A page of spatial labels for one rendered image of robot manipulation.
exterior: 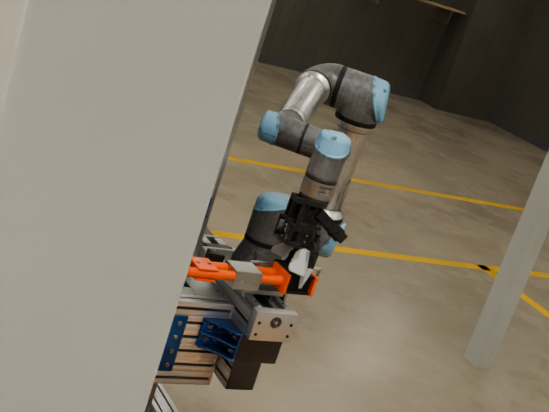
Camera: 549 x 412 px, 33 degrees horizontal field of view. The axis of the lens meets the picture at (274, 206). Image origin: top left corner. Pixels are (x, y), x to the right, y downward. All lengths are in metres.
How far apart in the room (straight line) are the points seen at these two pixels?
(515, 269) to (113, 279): 4.77
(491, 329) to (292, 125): 3.43
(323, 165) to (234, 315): 0.76
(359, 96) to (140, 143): 1.92
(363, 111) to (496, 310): 3.06
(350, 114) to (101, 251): 1.92
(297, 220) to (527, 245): 3.30
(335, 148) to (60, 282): 1.48
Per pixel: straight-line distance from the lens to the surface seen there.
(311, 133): 2.18
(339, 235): 2.18
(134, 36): 0.59
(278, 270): 2.17
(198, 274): 2.04
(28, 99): 0.58
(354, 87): 2.51
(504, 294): 5.40
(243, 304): 2.66
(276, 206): 2.63
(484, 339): 5.50
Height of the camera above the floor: 1.99
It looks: 16 degrees down
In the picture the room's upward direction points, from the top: 18 degrees clockwise
